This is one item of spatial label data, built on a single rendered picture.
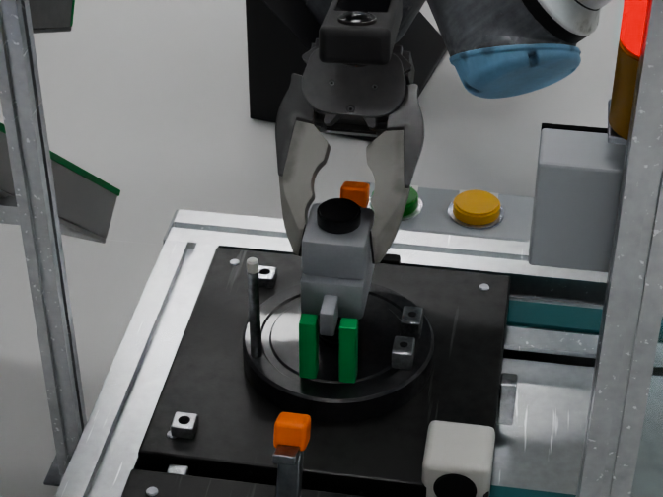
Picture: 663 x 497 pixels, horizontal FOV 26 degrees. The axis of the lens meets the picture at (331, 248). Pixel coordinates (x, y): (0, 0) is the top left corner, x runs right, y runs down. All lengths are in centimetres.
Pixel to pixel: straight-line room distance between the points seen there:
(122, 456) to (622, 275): 39
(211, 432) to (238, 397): 4
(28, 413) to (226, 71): 58
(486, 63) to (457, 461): 53
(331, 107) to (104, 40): 76
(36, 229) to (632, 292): 41
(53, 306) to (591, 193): 41
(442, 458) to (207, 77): 78
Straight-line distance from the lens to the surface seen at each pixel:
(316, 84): 100
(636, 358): 83
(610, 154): 80
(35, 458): 117
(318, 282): 98
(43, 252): 100
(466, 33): 140
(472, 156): 149
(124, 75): 165
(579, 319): 115
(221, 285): 113
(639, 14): 74
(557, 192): 80
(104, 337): 127
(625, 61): 76
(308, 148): 99
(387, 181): 99
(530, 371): 114
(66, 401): 109
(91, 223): 113
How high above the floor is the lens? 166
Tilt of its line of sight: 36 degrees down
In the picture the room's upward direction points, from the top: straight up
